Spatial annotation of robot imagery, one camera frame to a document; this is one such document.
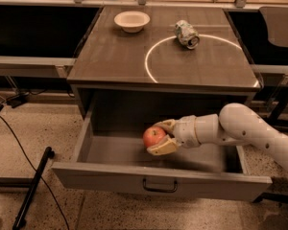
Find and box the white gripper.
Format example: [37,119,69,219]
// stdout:
[147,115,200,156]

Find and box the red apple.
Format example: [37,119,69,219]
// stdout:
[143,126,166,148]

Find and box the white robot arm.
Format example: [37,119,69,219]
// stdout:
[147,103,288,172]

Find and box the grey open top drawer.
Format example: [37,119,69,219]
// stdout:
[53,95,272,201]

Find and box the white paper bowl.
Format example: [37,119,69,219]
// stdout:
[114,11,150,34]

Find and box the dark office chair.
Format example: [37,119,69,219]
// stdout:
[259,7,288,127]

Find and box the grey side table left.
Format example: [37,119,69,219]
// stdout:
[0,56,76,79]

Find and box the black floor stand bar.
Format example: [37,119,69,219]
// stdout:
[12,147,55,230]

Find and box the black drawer handle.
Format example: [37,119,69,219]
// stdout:
[142,178,179,194]

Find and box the black cable on floor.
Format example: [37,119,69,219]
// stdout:
[0,112,71,230]

